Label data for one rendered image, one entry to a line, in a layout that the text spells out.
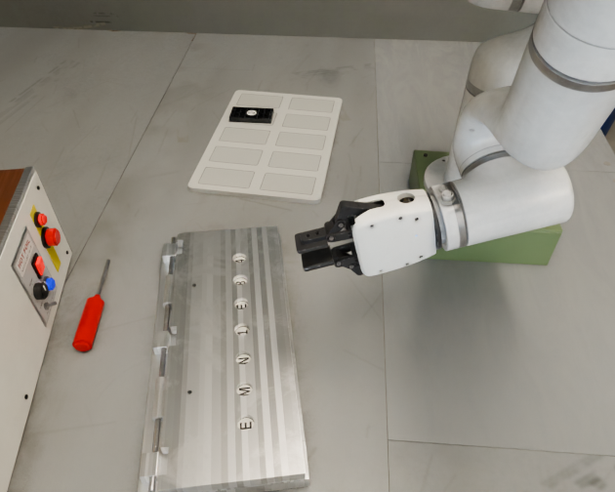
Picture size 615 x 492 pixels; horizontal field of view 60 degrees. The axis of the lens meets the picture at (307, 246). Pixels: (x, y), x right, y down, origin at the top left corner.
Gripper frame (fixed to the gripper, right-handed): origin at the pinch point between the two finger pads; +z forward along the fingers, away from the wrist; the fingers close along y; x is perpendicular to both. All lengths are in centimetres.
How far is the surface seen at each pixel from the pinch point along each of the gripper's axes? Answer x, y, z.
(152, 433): -13.7, 11.9, 26.1
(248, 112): 64, 15, 11
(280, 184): 37.7, 17.5, 6.1
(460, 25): 209, 83, -84
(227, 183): 39.2, 15.1, 16.3
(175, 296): 7.6, 10.3, 23.6
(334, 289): 9.6, 20.0, -0.2
